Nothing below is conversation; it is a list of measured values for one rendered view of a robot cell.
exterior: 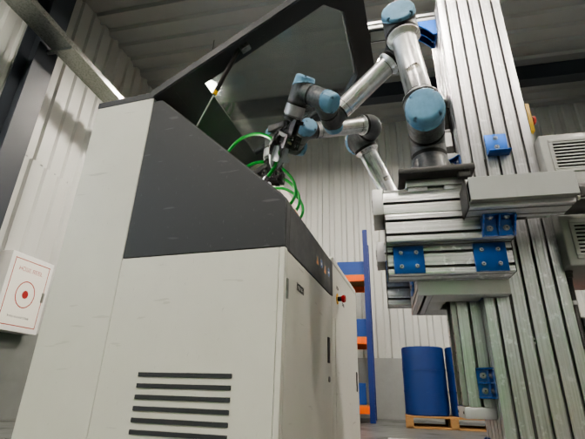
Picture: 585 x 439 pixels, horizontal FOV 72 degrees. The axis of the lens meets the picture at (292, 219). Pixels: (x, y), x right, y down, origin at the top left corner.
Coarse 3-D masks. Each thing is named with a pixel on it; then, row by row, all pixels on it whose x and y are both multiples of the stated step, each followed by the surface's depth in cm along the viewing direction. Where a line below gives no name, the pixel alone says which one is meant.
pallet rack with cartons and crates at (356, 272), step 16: (368, 256) 763; (352, 272) 695; (368, 272) 671; (368, 288) 660; (368, 304) 650; (368, 320) 640; (368, 336) 631; (368, 352) 622; (368, 368) 613; (368, 384) 605
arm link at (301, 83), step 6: (294, 78) 148; (300, 78) 145; (306, 78) 145; (312, 78) 146; (294, 84) 147; (300, 84) 146; (306, 84) 145; (294, 90) 147; (300, 90) 146; (294, 96) 147; (300, 96) 146; (288, 102) 149; (294, 102) 148; (300, 102) 148
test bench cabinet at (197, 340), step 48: (144, 288) 130; (192, 288) 125; (240, 288) 120; (144, 336) 123; (192, 336) 119; (240, 336) 114; (144, 384) 117; (192, 384) 113; (240, 384) 109; (96, 432) 116; (144, 432) 112; (192, 432) 108; (240, 432) 104
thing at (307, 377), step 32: (288, 256) 123; (288, 288) 119; (320, 288) 161; (288, 320) 118; (320, 320) 156; (288, 352) 115; (320, 352) 151; (288, 384) 112; (320, 384) 147; (288, 416) 110; (320, 416) 143
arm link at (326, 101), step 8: (312, 88) 144; (320, 88) 143; (312, 96) 143; (320, 96) 141; (328, 96) 140; (336, 96) 141; (312, 104) 145; (320, 104) 142; (328, 104) 140; (336, 104) 143; (320, 112) 147; (328, 112) 143; (336, 112) 149
